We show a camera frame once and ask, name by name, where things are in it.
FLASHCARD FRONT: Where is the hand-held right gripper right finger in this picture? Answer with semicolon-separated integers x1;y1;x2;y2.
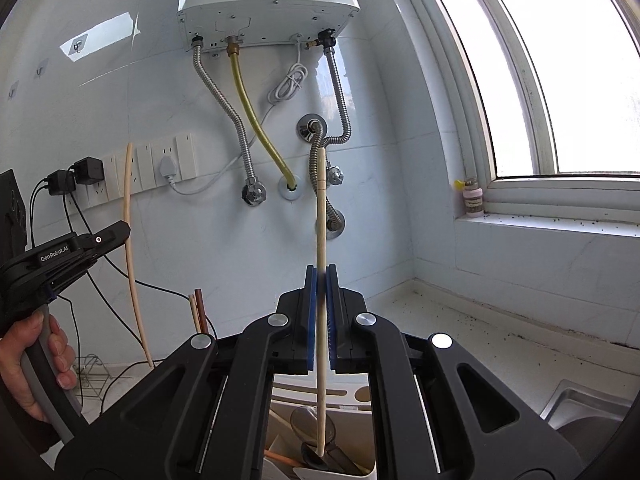
325;265;583;480

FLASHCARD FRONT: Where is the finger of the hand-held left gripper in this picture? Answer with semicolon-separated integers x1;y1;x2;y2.
82;221;132;266

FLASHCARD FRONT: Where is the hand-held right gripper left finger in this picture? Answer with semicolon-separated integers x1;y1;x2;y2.
55;265;318;480

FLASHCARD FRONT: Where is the beige utensil holder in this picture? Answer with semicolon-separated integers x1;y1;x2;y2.
260;380;376;480

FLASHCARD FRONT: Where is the grey translucent spoon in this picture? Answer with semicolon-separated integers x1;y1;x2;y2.
289;406;321;443

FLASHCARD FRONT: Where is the reddish brown chopstick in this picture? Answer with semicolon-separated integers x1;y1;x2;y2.
194;287;210;335

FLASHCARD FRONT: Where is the person's left hand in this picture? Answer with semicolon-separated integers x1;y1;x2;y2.
0;311;77;424

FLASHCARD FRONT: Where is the black power adapter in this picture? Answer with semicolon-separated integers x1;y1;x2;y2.
72;157;106;187
47;170;76;196

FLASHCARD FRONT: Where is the small bottle with pale cap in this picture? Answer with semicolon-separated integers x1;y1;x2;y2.
461;177;486;218

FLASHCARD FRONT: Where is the white sliding window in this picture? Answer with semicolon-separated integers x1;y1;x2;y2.
387;0;640;221

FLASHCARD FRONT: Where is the stainless steel sink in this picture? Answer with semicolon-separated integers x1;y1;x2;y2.
539;379;638;443

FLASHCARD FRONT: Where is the white gas water heater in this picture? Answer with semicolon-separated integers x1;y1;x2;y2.
176;0;362;53

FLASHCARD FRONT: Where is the black and brass inlet valve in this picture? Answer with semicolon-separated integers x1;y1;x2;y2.
306;27;337;53

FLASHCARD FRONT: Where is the thin black cable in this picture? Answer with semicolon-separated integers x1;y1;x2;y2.
62;192;218;341
27;182;151;413

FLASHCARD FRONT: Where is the white wall socket row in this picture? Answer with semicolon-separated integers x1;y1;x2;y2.
75;131;197;211

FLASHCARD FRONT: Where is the round steel wall flange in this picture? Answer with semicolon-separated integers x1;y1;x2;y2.
296;113;328;142
325;207;347;238

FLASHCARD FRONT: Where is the white power cable with plug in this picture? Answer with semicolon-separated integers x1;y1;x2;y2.
159;37;310;196

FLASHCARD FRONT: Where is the wire rack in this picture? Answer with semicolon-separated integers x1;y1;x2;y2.
75;354;117;401

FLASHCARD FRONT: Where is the white round hose flange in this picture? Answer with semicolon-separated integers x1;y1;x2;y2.
278;172;303;201

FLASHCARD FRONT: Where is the short corrugated steel hose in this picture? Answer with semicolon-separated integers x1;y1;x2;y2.
309;122;343;226

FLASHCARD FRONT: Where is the long corrugated steel hose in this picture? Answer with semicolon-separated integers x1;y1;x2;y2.
191;35;257;191

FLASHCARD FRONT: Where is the yellow gas hose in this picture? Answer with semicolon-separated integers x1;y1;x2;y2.
226;36;297;188

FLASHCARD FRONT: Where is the bent corrugated steel hose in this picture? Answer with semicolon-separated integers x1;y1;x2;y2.
315;45;353;171

